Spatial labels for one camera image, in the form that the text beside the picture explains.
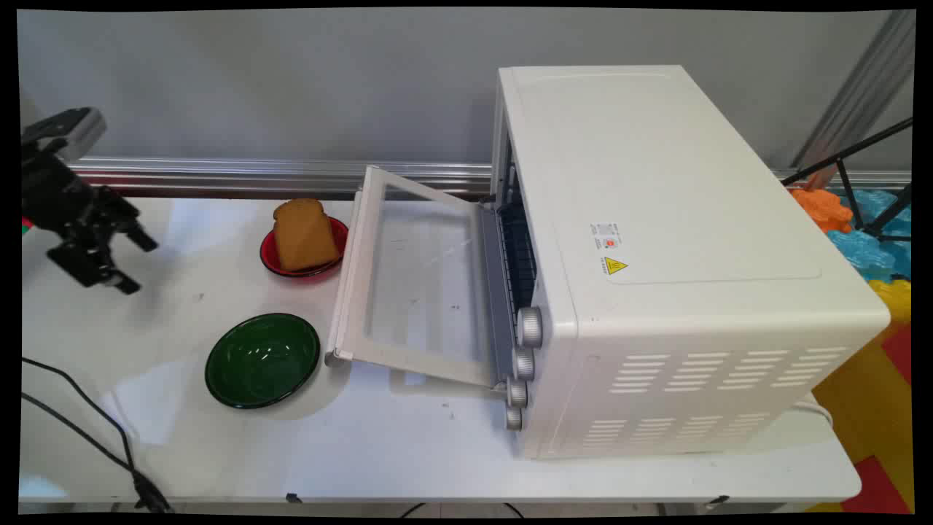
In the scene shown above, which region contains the yellow foam piece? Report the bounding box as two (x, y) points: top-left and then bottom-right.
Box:
(867, 279), (913, 326)

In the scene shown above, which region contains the yellow foam floor mat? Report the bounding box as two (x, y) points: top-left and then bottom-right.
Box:
(808, 321), (914, 513)

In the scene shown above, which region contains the blue foam piece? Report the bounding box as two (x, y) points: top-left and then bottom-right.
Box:
(827, 189), (913, 283)

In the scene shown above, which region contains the red foam floor mat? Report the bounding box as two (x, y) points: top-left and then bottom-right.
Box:
(840, 455), (913, 514)

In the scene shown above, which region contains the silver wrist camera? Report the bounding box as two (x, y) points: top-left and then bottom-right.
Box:
(22, 107), (107, 161)

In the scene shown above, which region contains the black cable under table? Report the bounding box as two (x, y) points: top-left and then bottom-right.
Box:
(399, 502), (525, 519)

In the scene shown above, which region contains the black tripod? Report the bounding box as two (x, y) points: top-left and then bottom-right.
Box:
(783, 117), (914, 243)

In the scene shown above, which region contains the green bowl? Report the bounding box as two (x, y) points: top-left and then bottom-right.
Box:
(205, 313), (321, 410)

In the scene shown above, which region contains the brown bread slice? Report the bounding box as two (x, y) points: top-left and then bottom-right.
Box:
(273, 198), (341, 273)

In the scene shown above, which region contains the metal oven rack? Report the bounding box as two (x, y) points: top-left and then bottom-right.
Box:
(499, 198), (539, 308)

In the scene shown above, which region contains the glass oven door with handle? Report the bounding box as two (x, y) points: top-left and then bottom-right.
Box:
(324, 166), (512, 391)

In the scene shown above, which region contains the red plate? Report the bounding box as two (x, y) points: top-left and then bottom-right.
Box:
(259, 216), (350, 279)

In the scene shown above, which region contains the orange foam piece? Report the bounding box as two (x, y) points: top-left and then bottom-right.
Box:
(790, 187), (854, 235)

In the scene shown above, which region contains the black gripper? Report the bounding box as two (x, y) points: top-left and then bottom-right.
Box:
(22, 152), (159, 295)

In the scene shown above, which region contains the white oven label sticker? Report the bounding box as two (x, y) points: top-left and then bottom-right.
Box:
(589, 222), (625, 251)

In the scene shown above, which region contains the horizontal aluminium rail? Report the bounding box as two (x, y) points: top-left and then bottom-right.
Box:
(67, 155), (913, 199)

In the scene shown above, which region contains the white toaster oven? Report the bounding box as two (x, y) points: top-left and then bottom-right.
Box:
(490, 64), (892, 461)

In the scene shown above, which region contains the white oven power cord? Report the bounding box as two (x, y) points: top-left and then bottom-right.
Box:
(791, 397), (834, 432)

